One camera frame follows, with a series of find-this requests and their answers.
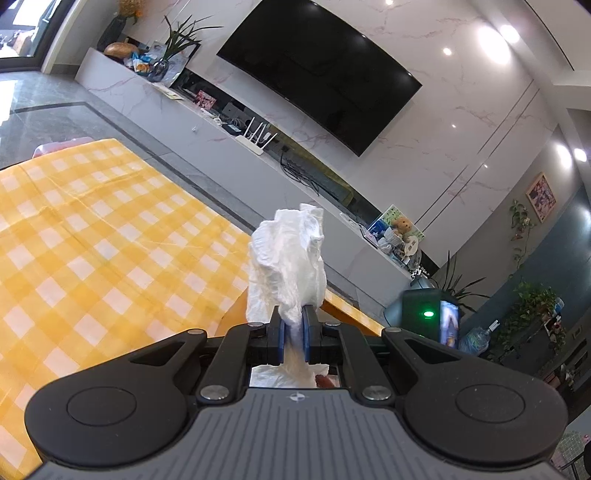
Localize framed wall picture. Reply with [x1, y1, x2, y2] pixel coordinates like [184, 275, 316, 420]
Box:
[526, 172, 557, 225]

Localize snack packets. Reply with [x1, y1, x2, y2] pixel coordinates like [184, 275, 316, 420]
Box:
[131, 51, 156, 75]

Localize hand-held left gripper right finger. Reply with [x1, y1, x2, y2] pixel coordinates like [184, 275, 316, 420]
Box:
[301, 305, 467, 402]

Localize large leafy potted plant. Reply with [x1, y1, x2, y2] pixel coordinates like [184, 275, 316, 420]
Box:
[488, 281, 560, 361]

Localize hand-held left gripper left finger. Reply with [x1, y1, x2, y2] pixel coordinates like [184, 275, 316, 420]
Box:
[122, 305, 286, 404]

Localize pink stool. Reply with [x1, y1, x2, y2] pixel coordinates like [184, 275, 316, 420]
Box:
[34, 137, 94, 159]

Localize dark cabinet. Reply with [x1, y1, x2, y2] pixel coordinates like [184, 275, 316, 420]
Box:
[521, 318, 583, 380]

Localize white router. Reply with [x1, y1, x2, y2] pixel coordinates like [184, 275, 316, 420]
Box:
[235, 117, 278, 156]

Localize white marble TV console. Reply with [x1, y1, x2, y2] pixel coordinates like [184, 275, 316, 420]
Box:
[75, 46, 440, 288]

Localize black wall television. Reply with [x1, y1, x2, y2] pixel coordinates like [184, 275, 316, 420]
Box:
[216, 0, 423, 158]

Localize teddy bear bouquet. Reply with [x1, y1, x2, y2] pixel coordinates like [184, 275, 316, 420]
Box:
[380, 216, 414, 256]

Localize glass vase with green plant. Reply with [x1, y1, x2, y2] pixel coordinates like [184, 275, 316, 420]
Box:
[150, 14, 223, 85]

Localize hanging vine plant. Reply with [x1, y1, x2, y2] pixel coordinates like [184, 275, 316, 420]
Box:
[507, 199, 537, 278]

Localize dark vase with dried flowers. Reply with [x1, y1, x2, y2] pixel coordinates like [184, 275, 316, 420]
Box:
[99, 0, 142, 49]

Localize sliding glass door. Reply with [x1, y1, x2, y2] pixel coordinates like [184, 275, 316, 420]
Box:
[0, 0, 77, 59]

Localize blue water bottle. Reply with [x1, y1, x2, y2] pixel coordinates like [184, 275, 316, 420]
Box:
[459, 320, 502, 356]

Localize black cable bundle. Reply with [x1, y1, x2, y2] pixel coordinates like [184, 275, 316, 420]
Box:
[279, 151, 325, 195]

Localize green picture board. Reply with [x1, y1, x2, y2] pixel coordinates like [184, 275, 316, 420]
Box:
[366, 204, 426, 246]

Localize yellow checked blanket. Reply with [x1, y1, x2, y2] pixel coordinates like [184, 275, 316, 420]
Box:
[0, 138, 260, 477]

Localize black photo frame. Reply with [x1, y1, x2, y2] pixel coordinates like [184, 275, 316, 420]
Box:
[168, 41, 202, 89]

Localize golden gourd ornament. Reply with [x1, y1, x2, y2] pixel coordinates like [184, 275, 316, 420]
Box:
[103, 41, 140, 59]

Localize orange wooden box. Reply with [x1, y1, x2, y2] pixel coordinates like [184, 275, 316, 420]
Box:
[221, 288, 387, 340]

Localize potted snake plant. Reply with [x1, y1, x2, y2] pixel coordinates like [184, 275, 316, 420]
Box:
[427, 251, 491, 315]

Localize white tissue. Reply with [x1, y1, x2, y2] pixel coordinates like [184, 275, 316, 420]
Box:
[247, 203, 330, 389]

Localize paper sheet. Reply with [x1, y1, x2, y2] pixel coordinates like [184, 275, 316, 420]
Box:
[152, 82, 184, 100]

